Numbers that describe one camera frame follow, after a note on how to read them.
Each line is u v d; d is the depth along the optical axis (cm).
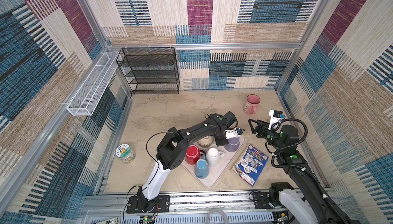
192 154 79
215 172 83
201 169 73
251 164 83
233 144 83
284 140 59
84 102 70
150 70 109
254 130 71
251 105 99
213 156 78
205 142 87
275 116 68
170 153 55
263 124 68
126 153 81
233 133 80
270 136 67
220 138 79
